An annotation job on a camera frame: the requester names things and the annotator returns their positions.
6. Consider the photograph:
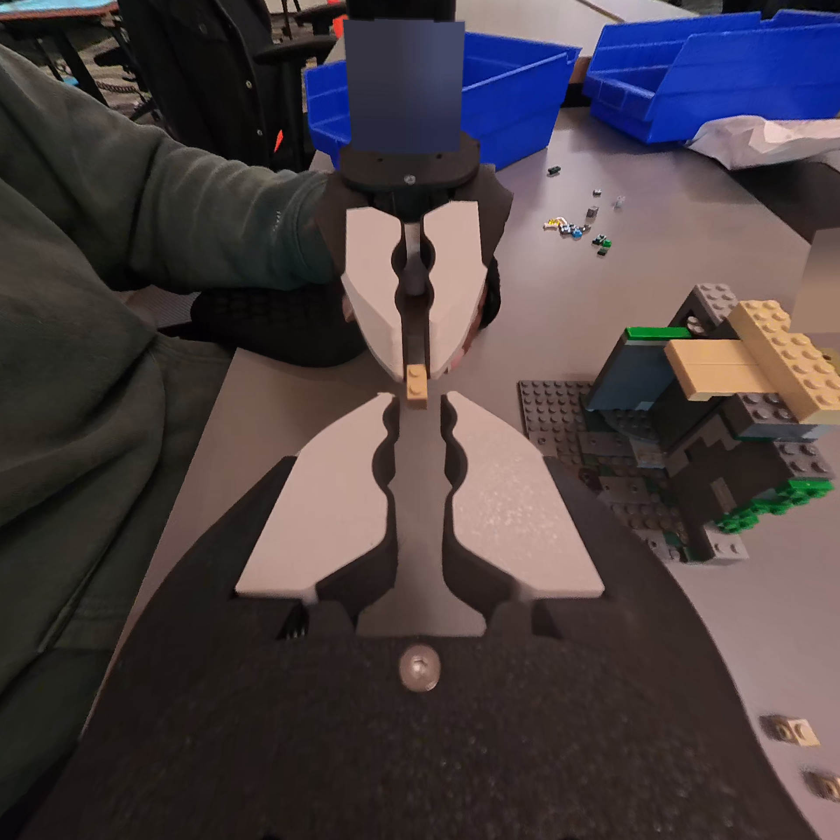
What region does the scatter of tiny brick pieces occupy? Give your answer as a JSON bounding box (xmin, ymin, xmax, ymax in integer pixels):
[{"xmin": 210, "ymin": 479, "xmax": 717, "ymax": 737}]
[{"xmin": 543, "ymin": 164, "xmax": 624, "ymax": 258}]

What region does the green-sleeved arm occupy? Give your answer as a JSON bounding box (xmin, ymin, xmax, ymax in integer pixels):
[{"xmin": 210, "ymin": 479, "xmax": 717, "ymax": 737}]
[{"xmin": 0, "ymin": 289, "xmax": 231, "ymax": 710}]

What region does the blue storage bin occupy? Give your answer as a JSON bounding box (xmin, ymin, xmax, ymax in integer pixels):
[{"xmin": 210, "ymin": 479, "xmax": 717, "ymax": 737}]
[
  {"xmin": 304, "ymin": 31, "xmax": 583, "ymax": 173},
  {"xmin": 583, "ymin": 8, "xmax": 840, "ymax": 147}
]

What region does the person's left hand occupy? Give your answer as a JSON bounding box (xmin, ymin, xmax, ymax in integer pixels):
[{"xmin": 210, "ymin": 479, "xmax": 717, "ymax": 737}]
[{"xmin": 448, "ymin": 259, "xmax": 504, "ymax": 378}]

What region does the grey desk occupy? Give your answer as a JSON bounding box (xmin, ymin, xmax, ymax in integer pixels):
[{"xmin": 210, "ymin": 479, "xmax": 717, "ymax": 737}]
[{"xmin": 82, "ymin": 105, "xmax": 840, "ymax": 840}]

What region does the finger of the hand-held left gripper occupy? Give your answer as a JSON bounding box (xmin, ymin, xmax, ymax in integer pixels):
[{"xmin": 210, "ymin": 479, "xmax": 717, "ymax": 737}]
[
  {"xmin": 420, "ymin": 199, "xmax": 490, "ymax": 383},
  {"xmin": 340, "ymin": 207, "xmax": 406, "ymax": 387}
]

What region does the person's left forearm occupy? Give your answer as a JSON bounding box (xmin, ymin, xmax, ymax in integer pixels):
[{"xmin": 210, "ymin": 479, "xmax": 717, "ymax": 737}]
[{"xmin": 0, "ymin": 42, "xmax": 343, "ymax": 296}]

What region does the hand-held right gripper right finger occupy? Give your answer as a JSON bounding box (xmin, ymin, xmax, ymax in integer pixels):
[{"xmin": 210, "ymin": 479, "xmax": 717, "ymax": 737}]
[{"xmin": 440, "ymin": 392, "xmax": 606, "ymax": 635}]

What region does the toy brick building model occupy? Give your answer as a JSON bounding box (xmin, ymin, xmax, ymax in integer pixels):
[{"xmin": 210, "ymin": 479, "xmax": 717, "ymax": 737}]
[{"xmin": 518, "ymin": 282, "xmax": 840, "ymax": 565}]

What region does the white printed paper bag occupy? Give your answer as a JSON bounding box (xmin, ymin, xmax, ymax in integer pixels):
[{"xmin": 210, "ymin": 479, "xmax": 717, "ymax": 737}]
[{"xmin": 684, "ymin": 115, "xmax": 840, "ymax": 173}]

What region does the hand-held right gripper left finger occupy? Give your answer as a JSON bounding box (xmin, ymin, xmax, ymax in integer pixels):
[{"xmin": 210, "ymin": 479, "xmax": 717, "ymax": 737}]
[{"xmin": 234, "ymin": 392, "xmax": 399, "ymax": 635}]

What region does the black jacket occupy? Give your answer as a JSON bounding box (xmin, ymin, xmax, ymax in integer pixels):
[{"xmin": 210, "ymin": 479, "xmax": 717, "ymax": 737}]
[{"xmin": 118, "ymin": 0, "xmax": 316, "ymax": 173}]

